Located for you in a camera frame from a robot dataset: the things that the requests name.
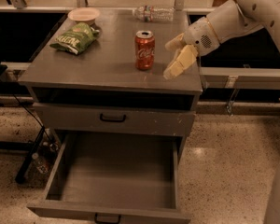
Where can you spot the red coke can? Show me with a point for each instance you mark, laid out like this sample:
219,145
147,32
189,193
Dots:
144,49

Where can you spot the grey drawer cabinet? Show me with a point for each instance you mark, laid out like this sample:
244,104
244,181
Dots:
105,74

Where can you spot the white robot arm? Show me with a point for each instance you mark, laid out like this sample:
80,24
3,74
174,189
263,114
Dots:
236,162

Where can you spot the clear plastic water bottle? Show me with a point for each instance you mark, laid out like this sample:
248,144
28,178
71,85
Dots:
152,13

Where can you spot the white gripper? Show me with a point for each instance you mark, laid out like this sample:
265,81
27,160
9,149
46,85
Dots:
200,34

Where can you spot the black pole on floor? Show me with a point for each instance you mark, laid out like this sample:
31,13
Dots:
20,177

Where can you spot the closed grey top drawer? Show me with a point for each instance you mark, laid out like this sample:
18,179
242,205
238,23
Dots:
115,120

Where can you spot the green chip bag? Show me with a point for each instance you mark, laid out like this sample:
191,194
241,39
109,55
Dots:
77,39

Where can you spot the plastic bottle on floor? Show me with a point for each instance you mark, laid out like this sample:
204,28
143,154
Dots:
41,164

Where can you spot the open grey middle drawer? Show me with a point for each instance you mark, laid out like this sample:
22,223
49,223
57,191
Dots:
114,178

